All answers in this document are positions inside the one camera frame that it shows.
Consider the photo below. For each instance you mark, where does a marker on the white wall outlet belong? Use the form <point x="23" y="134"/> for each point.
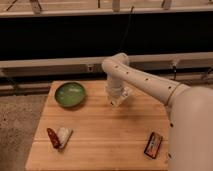
<point x="90" y="68"/>

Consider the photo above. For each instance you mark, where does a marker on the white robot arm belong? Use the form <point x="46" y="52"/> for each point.
<point x="189" y="109"/>

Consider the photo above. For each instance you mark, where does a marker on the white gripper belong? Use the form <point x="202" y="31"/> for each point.
<point x="117" y="93"/>

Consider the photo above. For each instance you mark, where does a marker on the green ceramic bowl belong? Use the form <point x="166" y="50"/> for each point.
<point x="70" y="94"/>

